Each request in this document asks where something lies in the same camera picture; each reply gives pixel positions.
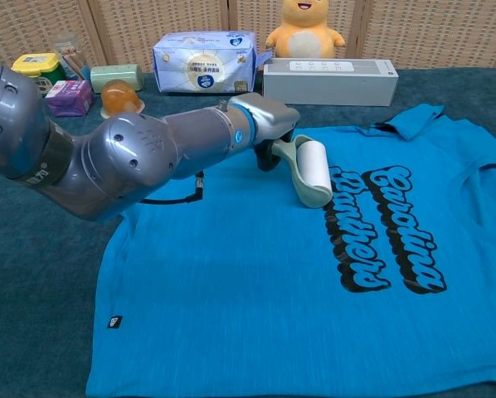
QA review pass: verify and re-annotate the woven folding screen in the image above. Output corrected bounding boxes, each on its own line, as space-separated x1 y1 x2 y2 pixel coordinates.
0 0 496 75

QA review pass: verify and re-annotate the orange jelly cup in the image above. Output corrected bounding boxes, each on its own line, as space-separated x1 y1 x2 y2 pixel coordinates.
100 79 144 119

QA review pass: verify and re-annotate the purple small box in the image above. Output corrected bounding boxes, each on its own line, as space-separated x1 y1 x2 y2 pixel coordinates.
44 79 95 118

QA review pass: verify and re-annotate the orange plush toy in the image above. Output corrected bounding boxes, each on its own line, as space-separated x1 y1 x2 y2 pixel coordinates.
265 0 347 59

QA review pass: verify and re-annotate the clear jar with sticks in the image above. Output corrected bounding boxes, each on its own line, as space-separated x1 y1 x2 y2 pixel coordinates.
53 32 92 82

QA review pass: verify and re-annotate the blue white tissue pack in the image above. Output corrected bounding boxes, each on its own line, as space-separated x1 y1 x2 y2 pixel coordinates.
152 31 274 96

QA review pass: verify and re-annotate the light green case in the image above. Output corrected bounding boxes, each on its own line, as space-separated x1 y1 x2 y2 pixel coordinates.
90 63 144 94

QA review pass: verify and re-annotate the grey rectangular speaker box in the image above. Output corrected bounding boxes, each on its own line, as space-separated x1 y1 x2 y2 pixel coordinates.
262 58 400 108

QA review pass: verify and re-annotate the dark teal carpeted table surface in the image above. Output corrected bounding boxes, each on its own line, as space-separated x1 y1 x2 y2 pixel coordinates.
0 66 496 398

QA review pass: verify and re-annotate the yellow lid green container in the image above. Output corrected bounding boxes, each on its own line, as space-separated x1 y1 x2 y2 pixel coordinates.
10 52 66 99

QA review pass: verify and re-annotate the blue printed t-shirt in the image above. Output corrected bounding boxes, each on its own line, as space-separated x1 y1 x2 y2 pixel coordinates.
85 103 496 398

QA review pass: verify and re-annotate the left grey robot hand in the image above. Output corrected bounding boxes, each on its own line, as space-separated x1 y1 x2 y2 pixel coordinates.
230 93 301 172

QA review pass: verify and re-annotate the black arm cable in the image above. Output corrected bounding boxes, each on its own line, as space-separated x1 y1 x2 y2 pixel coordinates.
142 173 206 206

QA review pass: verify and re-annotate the green white lint roller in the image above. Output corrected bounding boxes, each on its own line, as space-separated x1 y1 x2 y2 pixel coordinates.
272 134 334 208

